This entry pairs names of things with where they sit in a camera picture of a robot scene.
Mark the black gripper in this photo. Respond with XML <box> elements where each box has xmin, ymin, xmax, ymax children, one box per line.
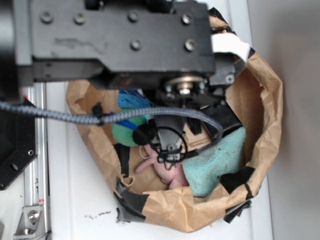
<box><xmin>154</xmin><ymin>53</ymin><xmax>245</xmax><ymax>109</ymax></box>

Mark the blue sponge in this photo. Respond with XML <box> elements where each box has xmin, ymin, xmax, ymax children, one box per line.
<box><xmin>117</xmin><ymin>89</ymin><xmax>151</xmax><ymax>109</ymax></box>

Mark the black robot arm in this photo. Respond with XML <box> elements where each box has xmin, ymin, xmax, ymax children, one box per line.
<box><xmin>0</xmin><ymin>0</ymin><xmax>250</xmax><ymax>109</ymax></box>

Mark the black square block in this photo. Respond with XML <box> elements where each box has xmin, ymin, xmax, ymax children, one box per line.
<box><xmin>200</xmin><ymin>104</ymin><xmax>243</xmax><ymax>138</ymax></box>

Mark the white paper tag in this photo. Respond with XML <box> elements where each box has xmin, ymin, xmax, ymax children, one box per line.
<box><xmin>211</xmin><ymin>32</ymin><xmax>251</xmax><ymax>64</ymax></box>

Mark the brown paper bag bin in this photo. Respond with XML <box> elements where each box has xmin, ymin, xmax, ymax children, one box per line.
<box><xmin>65</xmin><ymin>7</ymin><xmax>284</xmax><ymax>234</ymax></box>

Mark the teal microfiber cloth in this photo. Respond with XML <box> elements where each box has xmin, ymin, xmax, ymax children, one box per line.
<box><xmin>182</xmin><ymin>127</ymin><xmax>247</xmax><ymax>198</ymax></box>

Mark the white rubber band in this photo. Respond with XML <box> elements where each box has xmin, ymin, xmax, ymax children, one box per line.
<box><xmin>139</xmin><ymin>146</ymin><xmax>150</xmax><ymax>160</ymax></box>

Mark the green foam golf ball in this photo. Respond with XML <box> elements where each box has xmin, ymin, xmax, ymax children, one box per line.
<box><xmin>111</xmin><ymin>115</ymin><xmax>148</xmax><ymax>147</ymax></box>

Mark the pink plush bunny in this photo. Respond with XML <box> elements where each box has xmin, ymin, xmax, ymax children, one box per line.
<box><xmin>134</xmin><ymin>144</ymin><xmax>189</xmax><ymax>189</ymax></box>

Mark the grey braided cable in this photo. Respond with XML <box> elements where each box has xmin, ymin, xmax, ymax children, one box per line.
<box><xmin>0</xmin><ymin>100</ymin><xmax>224</xmax><ymax>159</ymax></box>

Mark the aluminium rail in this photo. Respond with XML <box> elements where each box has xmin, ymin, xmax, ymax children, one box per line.
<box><xmin>22</xmin><ymin>82</ymin><xmax>51</xmax><ymax>226</ymax></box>

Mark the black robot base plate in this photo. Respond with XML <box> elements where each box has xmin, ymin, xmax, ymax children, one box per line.
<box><xmin>0</xmin><ymin>111</ymin><xmax>37</xmax><ymax>191</ymax></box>

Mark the metal corner bracket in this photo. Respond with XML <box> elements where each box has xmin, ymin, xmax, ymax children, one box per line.
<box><xmin>13</xmin><ymin>205</ymin><xmax>49</xmax><ymax>240</ymax></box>

